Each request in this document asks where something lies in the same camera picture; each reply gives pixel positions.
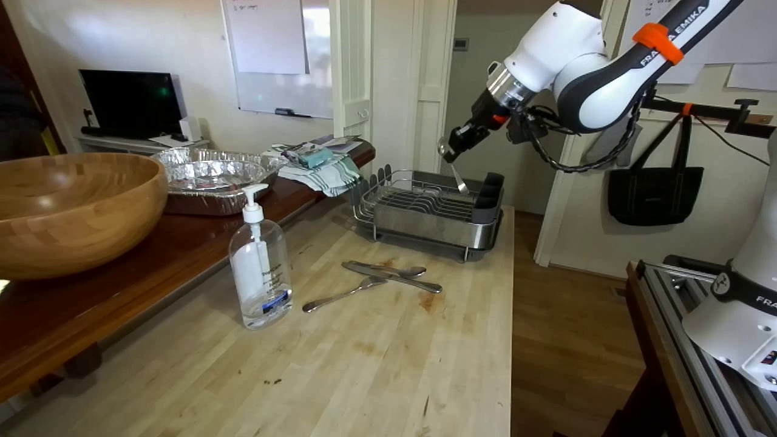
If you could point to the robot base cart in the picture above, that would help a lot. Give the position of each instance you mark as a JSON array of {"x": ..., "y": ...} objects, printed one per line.
[{"x": 684, "y": 391}]

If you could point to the steel dish rack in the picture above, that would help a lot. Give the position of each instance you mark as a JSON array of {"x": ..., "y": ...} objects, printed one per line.
[{"x": 428, "y": 208}]

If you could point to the grey oven mitt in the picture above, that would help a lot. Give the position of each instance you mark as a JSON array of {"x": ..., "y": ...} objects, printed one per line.
[{"x": 614, "y": 146}]

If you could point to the black monitor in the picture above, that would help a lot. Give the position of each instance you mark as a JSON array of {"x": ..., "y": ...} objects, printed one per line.
[{"x": 133, "y": 102}]

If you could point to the white whiteboard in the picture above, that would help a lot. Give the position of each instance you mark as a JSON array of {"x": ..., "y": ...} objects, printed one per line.
[{"x": 281, "y": 54}]

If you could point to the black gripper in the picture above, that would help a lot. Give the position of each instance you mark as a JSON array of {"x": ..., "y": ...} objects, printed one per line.
[{"x": 486, "y": 115}]

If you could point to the aluminium foil tray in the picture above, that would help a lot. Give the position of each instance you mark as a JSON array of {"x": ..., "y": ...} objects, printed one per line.
[{"x": 211, "y": 183}]

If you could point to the large wooden bowl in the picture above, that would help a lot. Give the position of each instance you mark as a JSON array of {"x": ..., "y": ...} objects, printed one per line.
[{"x": 64, "y": 215}]

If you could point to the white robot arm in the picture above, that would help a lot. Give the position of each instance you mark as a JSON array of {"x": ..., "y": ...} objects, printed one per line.
[{"x": 564, "y": 51}]

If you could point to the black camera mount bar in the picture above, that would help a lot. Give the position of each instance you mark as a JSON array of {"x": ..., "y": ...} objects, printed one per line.
[{"x": 736, "y": 118}]

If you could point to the clear hand sanitizer bottle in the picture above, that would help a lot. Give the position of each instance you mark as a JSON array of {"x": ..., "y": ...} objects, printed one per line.
[{"x": 259, "y": 265}]

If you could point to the black tote bag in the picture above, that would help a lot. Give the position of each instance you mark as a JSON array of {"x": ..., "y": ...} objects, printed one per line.
[{"x": 648, "y": 195}]

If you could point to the grey cutlery holder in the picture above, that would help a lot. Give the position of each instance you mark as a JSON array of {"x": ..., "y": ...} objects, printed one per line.
[{"x": 490, "y": 191}]

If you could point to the folded striped dish towels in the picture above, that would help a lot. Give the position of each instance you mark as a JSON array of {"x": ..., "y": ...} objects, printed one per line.
[{"x": 325, "y": 164}]

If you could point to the silver butter knife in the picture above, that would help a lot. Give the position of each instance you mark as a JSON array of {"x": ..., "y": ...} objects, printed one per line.
[{"x": 390, "y": 271}]

